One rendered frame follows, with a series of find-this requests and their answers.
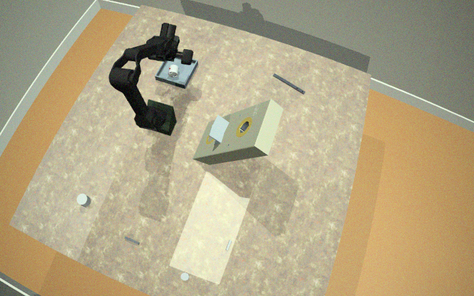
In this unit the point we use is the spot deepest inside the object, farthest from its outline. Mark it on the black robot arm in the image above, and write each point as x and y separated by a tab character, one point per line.
125	80

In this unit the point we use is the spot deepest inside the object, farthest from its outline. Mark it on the pale cream service panel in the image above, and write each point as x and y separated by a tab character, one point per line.
249	134

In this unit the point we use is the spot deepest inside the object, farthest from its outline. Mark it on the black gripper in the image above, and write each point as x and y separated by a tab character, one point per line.
187	56

